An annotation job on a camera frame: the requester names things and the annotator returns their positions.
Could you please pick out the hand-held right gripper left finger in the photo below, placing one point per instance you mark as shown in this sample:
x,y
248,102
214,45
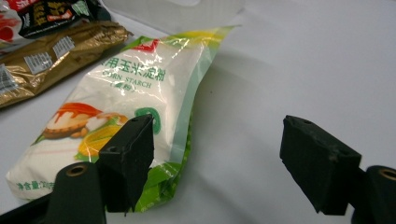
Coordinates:
x,y
126,161

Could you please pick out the red and black seasoning packet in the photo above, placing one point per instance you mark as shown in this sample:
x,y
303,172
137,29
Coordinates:
x,y
46,12

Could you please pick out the white and green starch bag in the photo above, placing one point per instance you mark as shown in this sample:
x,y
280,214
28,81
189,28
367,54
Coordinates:
x,y
130,90

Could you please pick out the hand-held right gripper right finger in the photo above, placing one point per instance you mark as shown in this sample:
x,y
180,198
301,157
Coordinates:
x,y
317,165

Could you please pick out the gold foil packet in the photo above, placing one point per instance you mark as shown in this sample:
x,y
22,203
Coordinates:
x,y
62,59

